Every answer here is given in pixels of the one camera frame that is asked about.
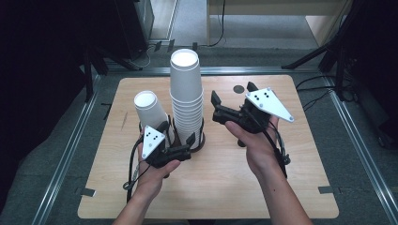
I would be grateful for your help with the grey tape piece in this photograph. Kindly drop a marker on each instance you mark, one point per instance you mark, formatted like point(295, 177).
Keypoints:
point(88, 192)
point(325, 189)

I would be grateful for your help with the black cabinet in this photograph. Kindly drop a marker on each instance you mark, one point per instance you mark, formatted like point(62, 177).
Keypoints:
point(131, 28)

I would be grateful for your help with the person's left hand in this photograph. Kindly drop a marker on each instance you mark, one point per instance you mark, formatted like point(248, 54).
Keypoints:
point(153, 181)

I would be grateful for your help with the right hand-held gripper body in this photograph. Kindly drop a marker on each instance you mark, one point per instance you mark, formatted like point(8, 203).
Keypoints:
point(269, 103)

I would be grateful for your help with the light wooden furniture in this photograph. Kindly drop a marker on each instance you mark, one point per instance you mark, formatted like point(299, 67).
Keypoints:
point(322, 28)

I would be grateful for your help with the metal floor rail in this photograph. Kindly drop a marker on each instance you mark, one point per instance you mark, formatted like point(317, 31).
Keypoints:
point(62, 165)
point(366, 159)

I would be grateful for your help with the black round disc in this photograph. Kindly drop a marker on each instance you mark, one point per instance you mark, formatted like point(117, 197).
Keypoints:
point(239, 89)

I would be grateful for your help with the black stand legs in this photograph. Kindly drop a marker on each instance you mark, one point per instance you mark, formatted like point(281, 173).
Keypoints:
point(89, 78)

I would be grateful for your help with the person's right hand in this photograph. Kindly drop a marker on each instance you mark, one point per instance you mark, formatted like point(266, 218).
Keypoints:
point(259, 150)

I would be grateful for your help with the tall stack of white paper cups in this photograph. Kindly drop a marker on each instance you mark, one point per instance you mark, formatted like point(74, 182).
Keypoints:
point(186, 81)

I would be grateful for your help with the black curtain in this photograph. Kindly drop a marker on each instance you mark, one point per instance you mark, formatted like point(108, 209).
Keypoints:
point(381, 47)

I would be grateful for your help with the single white paper cup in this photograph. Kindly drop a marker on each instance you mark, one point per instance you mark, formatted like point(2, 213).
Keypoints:
point(150, 112)

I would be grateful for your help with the black tripod stand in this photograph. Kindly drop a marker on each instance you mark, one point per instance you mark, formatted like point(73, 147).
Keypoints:
point(308, 57)

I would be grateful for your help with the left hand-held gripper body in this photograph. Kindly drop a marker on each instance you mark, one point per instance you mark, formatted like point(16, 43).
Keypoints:
point(151, 142)

